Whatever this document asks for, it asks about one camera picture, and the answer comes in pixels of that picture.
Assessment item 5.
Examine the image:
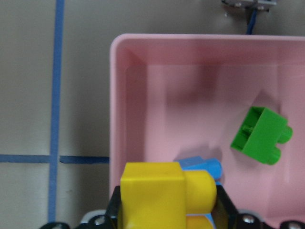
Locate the blue toy block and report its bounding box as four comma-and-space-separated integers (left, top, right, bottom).
176, 156, 222, 229

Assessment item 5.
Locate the pink plastic box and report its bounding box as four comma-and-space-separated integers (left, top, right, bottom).
110, 34, 305, 227

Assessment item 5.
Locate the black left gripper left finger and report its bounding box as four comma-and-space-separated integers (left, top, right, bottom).
105, 186, 123, 229

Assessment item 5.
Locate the green toy block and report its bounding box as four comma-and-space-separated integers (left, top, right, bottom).
231, 106, 293, 165

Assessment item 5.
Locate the yellow toy block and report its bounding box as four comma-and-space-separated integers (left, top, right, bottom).
119, 162, 216, 229

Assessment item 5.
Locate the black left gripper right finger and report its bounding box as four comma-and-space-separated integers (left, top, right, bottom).
211, 185, 239, 229

